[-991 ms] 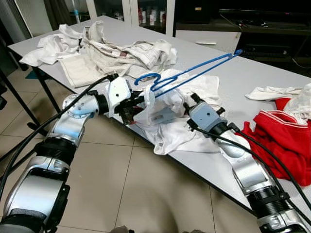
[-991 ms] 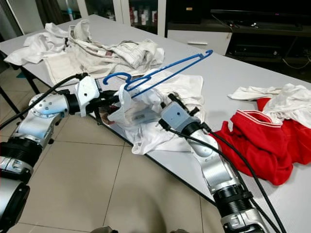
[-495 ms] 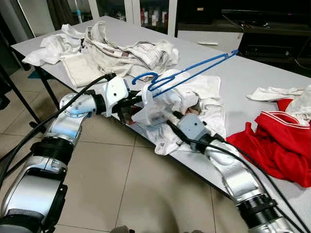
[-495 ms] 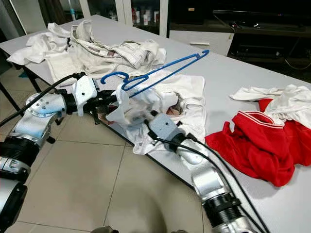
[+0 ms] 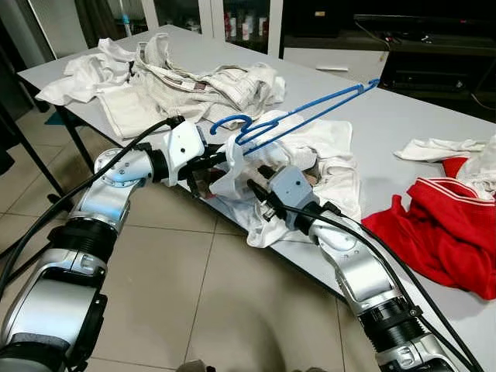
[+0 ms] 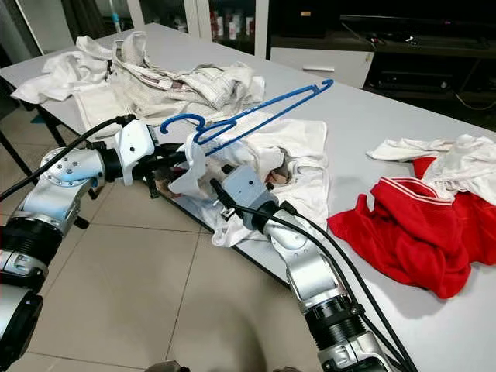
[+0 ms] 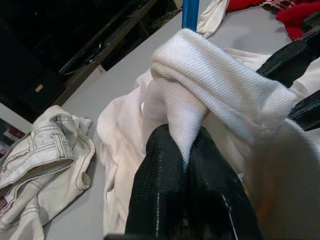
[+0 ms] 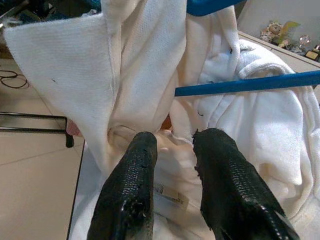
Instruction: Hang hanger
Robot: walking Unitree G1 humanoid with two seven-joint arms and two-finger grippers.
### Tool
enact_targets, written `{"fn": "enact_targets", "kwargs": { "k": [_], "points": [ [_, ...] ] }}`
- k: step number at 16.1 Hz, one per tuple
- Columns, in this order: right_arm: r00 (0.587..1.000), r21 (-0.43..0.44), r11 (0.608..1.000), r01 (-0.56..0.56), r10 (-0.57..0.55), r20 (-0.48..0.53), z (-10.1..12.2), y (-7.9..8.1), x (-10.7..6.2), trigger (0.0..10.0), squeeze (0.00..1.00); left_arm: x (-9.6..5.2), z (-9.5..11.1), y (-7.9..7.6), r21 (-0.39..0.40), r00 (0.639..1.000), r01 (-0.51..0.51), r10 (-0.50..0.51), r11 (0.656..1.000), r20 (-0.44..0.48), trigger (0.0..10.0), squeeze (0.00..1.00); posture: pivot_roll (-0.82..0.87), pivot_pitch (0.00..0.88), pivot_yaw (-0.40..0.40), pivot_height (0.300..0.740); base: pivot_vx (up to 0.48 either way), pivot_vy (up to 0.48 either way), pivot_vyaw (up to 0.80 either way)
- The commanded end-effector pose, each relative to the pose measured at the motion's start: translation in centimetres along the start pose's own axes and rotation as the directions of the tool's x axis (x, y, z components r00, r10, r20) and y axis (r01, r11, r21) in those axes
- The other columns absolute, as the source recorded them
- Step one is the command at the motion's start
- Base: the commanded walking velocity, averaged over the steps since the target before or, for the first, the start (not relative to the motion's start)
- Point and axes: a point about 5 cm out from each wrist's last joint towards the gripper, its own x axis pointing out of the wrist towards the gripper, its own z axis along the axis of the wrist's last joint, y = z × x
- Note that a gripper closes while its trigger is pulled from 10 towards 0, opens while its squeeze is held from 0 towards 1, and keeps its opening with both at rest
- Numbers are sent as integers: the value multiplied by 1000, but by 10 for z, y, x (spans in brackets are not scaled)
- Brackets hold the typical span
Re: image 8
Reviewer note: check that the white printed t-shirt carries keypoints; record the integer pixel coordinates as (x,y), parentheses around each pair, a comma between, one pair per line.
(75,75)

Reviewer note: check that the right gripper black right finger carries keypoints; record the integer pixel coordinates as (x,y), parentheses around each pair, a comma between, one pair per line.
(232,190)

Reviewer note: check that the black clothes rack frame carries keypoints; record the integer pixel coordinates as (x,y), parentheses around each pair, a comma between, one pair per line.
(32,129)

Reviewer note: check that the crystal globe trophy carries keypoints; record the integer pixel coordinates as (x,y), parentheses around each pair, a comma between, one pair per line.
(305,41)

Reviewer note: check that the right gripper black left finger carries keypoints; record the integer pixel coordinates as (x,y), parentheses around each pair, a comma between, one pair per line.
(127,190)

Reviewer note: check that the blue plastic hanger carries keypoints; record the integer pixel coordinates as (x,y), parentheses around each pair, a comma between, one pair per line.
(250,85)

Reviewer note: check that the small gold black plaque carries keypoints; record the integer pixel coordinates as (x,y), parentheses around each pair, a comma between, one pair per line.
(313,53)

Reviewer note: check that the spotted plush figurine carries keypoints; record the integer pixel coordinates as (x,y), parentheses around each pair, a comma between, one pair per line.
(273,31)

